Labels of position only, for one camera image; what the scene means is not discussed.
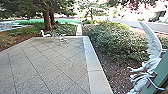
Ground metal door lever handle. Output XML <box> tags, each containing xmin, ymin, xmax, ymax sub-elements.
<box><xmin>145</xmin><ymin>76</ymin><xmax>166</xmax><ymax>90</ymax></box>

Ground green glass door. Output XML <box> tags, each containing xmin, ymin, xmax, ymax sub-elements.
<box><xmin>139</xmin><ymin>59</ymin><xmax>168</xmax><ymax>94</ymax></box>

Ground small grey outdoor fixture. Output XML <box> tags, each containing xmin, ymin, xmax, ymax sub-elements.
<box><xmin>52</xmin><ymin>32</ymin><xmax>69</xmax><ymax>47</ymax></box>

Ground low green hedge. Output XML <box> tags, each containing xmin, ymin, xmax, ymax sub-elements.
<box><xmin>7</xmin><ymin>21</ymin><xmax>78</xmax><ymax>38</ymax></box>

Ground dark green bush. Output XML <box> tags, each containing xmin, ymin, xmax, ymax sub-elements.
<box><xmin>86</xmin><ymin>19</ymin><xmax>152</xmax><ymax>67</ymax></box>

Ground bright green lawn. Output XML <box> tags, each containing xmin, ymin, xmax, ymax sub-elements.
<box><xmin>12</xmin><ymin>17</ymin><xmax>82</xmax><ymax>25</ymax></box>

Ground small distant tree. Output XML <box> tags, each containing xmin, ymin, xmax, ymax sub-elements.
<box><xmin>77</xmin><ymin>0</ymin><xmax>108</xmax><ymax>22</ymax></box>

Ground small white outdoor bench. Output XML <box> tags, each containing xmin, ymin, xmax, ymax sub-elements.
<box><xmin>39</xmin><ymin>29</ymin><xmax>53</xmax><ymax>39</ymax></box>

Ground large outdoor tree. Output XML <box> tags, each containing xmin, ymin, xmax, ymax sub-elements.
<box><xmin>0</xmin><ymin>0</ymin><xmax>78</xmax><ymax>32</ymax></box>

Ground red leaved tree branches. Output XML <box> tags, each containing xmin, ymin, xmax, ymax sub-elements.
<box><xmin>106</xmin><ymin>0</ymin><xmax>160</xmax><ymax>10</ymax></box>

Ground dark parked car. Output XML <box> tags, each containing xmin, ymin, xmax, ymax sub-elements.
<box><xmin>147</xmin><ymin>10</ymin><xmax>168</xmax><ymax>23</ymax></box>

